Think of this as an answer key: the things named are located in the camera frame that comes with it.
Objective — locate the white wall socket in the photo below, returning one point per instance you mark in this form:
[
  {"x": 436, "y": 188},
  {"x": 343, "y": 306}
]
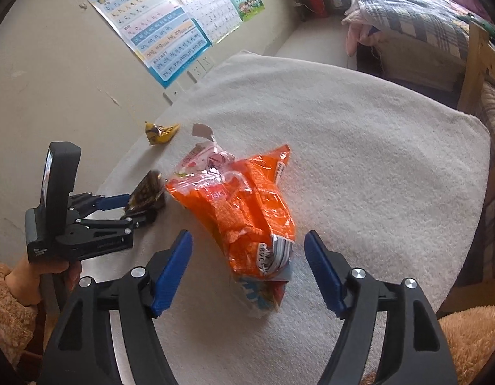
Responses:
[
  {"x": 171, "y": 96},
  {"x": 201, "y": 69}
]

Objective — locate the wooden bed frame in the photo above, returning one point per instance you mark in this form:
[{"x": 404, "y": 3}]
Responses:
[{"x": 474, "y": 68}]

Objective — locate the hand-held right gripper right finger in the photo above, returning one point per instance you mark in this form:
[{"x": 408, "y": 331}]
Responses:
[{"x": 323, "y": 272}]

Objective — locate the white chart wall poster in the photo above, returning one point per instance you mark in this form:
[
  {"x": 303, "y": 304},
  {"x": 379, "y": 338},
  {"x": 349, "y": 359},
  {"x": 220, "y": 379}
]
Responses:
[{"x": 207, "y": 4}]

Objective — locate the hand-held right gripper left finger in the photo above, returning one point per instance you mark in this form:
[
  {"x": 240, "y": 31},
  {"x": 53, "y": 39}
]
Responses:
[{"x": 173, "y": 276}]

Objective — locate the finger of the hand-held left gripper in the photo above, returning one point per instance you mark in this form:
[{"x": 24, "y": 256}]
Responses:
[
  {"x": 111, "y": 201},
  {"x": 111, "y": 222}
]

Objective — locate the small red pail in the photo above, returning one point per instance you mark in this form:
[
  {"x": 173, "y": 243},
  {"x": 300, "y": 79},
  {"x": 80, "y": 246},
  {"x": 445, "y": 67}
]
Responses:
[{"x": 317, "y": 6}]

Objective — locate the dark brown wrapper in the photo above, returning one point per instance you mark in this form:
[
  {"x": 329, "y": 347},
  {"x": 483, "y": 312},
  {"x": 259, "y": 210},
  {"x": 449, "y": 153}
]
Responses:
[{"x": 147, "y": 192}]

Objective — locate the plaid bed blanket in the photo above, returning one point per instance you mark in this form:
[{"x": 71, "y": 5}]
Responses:
[{"x": 411, "y": 12}]

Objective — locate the person's right forearm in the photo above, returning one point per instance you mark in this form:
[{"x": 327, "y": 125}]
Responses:
[{"x": 472, "y": 337}]

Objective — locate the blue-bordered wall poster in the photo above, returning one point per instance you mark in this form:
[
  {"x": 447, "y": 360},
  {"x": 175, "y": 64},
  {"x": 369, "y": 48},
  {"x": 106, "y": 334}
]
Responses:
[{"x": 159, "y": 36}]

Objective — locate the person's left forearm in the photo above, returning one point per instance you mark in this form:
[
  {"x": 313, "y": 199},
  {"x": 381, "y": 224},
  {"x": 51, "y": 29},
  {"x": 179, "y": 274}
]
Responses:
[{"x": 11, "y": 329}]

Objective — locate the crumpled yellow wrapper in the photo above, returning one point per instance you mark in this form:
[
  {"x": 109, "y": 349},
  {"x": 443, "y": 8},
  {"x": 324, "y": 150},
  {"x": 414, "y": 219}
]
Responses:
[{"x": 161, "y": 132}]

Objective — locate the orange snack bag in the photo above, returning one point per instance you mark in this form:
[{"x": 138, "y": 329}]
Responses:
[{"x": 247, "y": 216}]

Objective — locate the pink hanging cloth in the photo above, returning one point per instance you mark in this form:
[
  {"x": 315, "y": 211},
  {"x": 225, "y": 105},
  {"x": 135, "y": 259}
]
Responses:
[{"x": 355, "y": 32}]

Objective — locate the torn white paper scrap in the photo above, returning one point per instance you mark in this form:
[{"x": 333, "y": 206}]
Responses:
[{"x": 201, "y": 130}]

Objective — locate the person's left hand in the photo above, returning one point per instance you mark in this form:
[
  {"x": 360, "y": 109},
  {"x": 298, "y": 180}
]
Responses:
[{"x": 25, "y": 280}]

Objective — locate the checked quilt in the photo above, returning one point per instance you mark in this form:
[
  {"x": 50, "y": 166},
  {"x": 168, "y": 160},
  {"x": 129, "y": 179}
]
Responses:
[{"x": 494, "y": 216}]

